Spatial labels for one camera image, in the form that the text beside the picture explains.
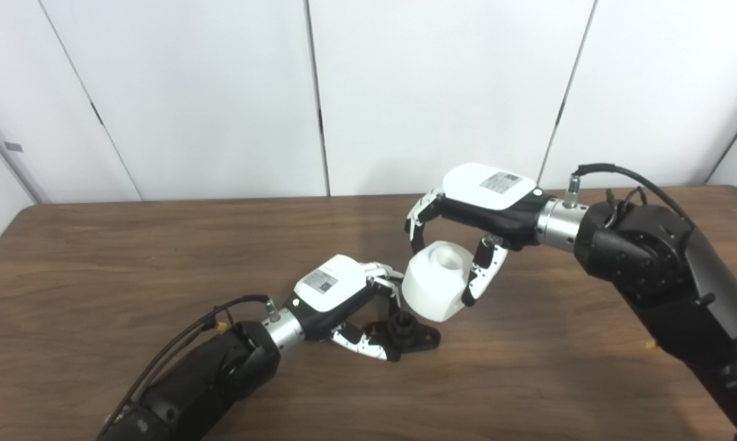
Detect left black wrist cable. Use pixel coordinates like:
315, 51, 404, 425
99, 295, 280, 435

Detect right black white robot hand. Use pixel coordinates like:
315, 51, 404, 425
405, 162, 556, 307

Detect black flanged holder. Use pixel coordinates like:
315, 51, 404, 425
362, 311, 441, 362

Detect round white piece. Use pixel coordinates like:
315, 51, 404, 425
402, 241, 476, 323

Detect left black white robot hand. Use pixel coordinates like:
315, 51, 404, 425
282, 254, 406, 362

